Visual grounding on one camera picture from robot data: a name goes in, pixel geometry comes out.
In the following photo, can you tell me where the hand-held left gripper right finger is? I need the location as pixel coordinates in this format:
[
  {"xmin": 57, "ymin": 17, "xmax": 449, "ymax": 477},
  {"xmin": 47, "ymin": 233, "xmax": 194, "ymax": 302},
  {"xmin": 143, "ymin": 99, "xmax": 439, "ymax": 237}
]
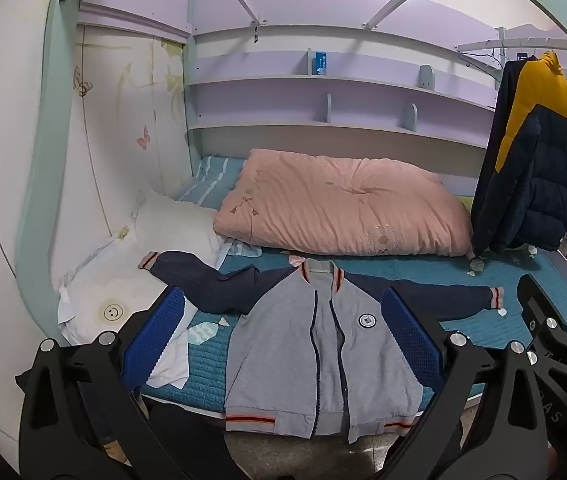
[{"xmin": 381, "ymin": 287, "xmax": 551, "ymax": 480}]

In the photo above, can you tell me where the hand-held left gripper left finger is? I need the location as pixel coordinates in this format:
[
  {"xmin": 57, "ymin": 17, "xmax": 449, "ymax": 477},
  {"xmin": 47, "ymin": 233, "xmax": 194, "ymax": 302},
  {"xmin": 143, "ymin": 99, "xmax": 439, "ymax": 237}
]
[{"xmin": 16, "ymin": 287, "xmax": 247, "ymax": 480}]

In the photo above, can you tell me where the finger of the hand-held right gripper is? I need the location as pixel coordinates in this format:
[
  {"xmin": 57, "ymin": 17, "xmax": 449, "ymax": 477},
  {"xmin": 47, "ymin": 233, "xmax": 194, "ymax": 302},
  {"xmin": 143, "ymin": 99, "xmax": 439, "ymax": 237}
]
[{"xmin": 516, "ymin": 273, "xmax": 567, "ymax": 348}]

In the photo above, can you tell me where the grey jacket with navy sleeves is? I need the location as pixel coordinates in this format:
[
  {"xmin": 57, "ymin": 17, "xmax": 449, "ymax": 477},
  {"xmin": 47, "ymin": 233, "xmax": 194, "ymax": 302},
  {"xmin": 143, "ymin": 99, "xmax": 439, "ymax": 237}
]
[{"xmin": 138, "ymin": 251, "xmax": 505, "ymax": 444}]

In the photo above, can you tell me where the white clothes rack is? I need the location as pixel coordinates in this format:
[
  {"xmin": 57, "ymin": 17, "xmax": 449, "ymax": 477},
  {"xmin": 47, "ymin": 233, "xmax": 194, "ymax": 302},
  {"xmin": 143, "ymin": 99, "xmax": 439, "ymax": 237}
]
[{"xmin": 456, "ymin": 27, "xmax": 567, "ymax": 83}]

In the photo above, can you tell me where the teal quilted bed cover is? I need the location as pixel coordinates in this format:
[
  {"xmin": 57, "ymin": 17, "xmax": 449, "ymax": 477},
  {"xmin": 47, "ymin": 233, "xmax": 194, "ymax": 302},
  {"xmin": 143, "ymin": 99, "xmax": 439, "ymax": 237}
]
[{"xmin": 140, "ymin": 240, "xmax": 567, "ymax": 413}]

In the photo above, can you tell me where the white cloth with smiley face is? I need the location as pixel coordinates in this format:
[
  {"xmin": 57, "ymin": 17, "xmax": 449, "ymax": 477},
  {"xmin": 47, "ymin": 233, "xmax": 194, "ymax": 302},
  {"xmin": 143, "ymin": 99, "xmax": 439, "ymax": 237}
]
[{"xmin": 58, "ymin": 237, "xmax": 199, "ymax": 390}]

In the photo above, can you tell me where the white pillow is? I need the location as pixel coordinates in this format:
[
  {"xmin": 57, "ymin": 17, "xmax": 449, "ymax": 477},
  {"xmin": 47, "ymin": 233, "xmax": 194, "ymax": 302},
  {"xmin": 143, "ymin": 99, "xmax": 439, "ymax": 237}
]
[{"xmin": 131, "ymin": 187, "xmax": 224, "ymax": 266}]

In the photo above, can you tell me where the navy and yellow puffer jacket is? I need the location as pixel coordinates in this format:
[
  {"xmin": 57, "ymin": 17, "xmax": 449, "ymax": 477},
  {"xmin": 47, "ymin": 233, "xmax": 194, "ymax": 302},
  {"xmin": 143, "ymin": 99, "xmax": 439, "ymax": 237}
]
[{"xmin": 469, "ymin": 51, "xmax": 567, "ymax": 256}]

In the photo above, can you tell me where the pink quilt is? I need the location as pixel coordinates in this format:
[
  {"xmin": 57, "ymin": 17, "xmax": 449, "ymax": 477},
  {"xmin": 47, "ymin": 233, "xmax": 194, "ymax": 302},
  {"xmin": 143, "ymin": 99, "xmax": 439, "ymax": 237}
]
[{"xmin": 212, "ymin": 148, "xmax": 475, "ymax": 260}]

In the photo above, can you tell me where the teal striped pillow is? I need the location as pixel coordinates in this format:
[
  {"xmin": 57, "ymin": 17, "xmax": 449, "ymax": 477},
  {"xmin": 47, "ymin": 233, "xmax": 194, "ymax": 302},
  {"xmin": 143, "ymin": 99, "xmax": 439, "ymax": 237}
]
[{"xmin": 172, "ymin": 155, "xmax": 249, "ymax": 211}]

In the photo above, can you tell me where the purple headboard shelf unit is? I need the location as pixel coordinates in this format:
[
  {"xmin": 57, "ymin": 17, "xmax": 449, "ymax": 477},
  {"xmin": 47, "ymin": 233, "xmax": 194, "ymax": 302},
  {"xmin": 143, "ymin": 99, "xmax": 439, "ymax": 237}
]
[{"xmin": 78, "ymin": 0, "xmax": 501, "ymax": 181}]

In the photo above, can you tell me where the pale green bed frame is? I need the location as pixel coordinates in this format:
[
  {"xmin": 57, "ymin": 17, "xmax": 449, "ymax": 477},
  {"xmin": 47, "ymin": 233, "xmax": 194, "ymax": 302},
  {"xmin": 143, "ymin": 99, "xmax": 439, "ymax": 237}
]
[{"xmin": 15, "ymin": 0, "xmax": 567, "ymax": 311}]

